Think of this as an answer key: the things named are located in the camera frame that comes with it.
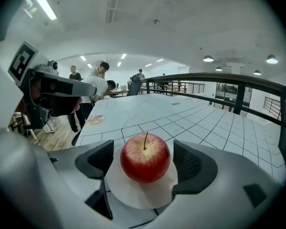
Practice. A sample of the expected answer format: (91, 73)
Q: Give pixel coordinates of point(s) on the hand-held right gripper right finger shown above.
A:
(217, 194)

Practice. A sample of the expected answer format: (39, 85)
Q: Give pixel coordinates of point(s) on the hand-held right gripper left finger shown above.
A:
(69, 187)

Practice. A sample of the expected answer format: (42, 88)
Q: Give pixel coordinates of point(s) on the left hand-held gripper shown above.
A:
(35, 99)

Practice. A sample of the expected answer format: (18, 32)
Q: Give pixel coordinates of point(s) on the white plate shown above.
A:
(138, 194)

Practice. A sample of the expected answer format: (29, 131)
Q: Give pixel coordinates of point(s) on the red apple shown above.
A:
(145, 161)

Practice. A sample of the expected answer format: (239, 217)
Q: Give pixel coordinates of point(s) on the wooden table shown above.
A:
(118, 93)

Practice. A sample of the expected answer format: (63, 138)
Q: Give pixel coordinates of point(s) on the row of ceiling panel lights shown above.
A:
(121, 58)

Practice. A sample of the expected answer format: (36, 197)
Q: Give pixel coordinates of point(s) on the black mesh office chair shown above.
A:
(134, 88)

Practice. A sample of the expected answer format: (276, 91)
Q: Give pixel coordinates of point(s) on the white desk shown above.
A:
(21, 125)

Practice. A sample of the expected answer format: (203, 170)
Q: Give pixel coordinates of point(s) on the white table with grid cloth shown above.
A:
(181, 118)

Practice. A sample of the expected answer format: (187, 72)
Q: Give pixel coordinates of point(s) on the fluorescent tube light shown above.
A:
(43, 1)

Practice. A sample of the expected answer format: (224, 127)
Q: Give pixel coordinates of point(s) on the black metal railing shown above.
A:
(240, 82)

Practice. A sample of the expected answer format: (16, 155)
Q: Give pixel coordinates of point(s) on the pendant ceiling lamp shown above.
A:
(218, 68)
(208, 58)
(272, 59)
(257, 72)

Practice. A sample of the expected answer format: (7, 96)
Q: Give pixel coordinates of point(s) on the small grey camera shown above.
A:
(54, 67)

